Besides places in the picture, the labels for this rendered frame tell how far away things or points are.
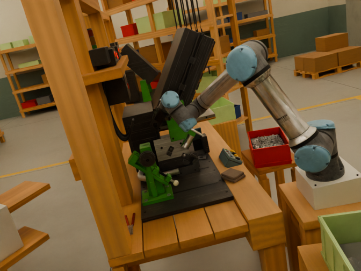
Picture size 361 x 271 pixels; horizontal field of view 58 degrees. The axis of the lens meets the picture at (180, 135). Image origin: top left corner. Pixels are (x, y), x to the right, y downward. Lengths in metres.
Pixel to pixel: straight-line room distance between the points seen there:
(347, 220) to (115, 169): 0.98
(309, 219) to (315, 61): 6.24
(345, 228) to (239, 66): 0.66
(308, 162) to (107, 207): 0.74
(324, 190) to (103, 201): 0.85
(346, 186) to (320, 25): 10.52
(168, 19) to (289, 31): 7.05
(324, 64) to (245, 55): 6.50
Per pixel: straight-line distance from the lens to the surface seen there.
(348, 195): 1.47
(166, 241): 1.33
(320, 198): 1.42
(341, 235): 1.27
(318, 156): 1.23
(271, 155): 1.89
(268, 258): 1.46
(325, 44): 8.09
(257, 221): 1.33
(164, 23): 4.74
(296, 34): 11.47
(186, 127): 1.41
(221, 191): 1.53
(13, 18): 11.27
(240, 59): 1.17
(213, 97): 1.44
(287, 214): 1.64
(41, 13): 1.10
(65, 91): 1.10
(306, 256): 1.32
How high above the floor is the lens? 1.65
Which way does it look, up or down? 18 degrees down
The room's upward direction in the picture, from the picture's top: 12 degrees counter-clockwise
